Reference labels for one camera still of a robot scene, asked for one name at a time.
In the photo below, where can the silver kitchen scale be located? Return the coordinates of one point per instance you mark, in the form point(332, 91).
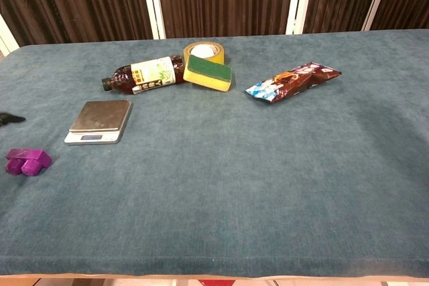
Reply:
point(99, 122)

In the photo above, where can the brown tea plastic bottle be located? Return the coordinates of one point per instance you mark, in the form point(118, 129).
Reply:
point(144, 76)

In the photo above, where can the blue table cloth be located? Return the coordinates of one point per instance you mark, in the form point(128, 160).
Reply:
point(214, 182)

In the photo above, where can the yellow adhesive tape roll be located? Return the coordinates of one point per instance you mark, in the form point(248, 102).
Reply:
point(219, 53)

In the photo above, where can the yellow green scrubbing sponge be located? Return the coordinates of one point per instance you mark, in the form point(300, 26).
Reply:
point(207, 75)

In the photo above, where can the brown blue snack bag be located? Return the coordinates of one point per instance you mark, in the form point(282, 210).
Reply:
point(291, 81)

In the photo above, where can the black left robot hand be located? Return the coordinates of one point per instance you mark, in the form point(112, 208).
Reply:
point(10, 119)

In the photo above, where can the purple plastic block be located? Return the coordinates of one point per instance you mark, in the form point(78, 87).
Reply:
point(28, 160)

